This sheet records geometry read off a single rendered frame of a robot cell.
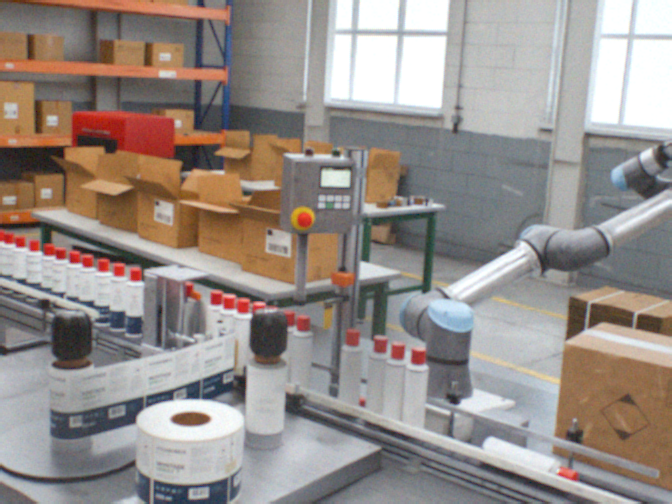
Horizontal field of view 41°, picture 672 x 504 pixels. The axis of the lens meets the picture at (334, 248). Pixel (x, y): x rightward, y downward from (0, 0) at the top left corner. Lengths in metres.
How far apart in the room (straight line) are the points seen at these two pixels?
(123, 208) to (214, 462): 3.37
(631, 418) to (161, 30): 9.21
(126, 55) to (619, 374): 8.11
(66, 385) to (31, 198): 7.43
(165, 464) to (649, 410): 1.03
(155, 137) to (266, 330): 5.86
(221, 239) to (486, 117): 4.62
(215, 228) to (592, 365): 2.59
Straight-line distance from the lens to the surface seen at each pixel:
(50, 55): 9.27
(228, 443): 1.70
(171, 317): 2.40
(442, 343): 2.30
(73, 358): 1.90
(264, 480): 1.86
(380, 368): 2.11
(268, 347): 1.91
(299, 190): 2.21
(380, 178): 6.42
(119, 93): 10.41
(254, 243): 4.00
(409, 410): 2.08
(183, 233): 4.51
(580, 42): 7.93
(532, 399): 2.58
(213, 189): 4.47
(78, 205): 5.42
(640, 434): 2.10
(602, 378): 2.09
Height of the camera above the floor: 1.69
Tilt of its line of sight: 11 degrees down
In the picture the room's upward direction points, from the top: 3 degrees clockwise
